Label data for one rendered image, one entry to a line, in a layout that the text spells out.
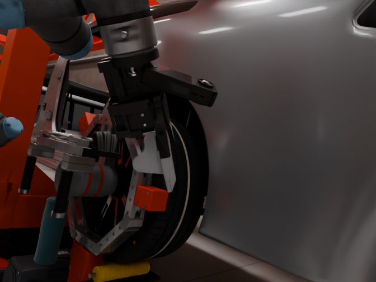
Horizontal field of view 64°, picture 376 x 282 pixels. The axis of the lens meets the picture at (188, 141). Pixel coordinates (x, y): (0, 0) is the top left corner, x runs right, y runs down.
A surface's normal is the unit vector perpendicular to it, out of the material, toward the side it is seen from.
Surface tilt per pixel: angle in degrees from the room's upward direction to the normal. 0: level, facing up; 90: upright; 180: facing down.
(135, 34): 118
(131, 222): 90
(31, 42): 90
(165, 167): 105
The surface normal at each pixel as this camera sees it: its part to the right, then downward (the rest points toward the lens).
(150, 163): -0.05, -0.11
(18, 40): 0.70, 0.10
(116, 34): 0.06, 0.44
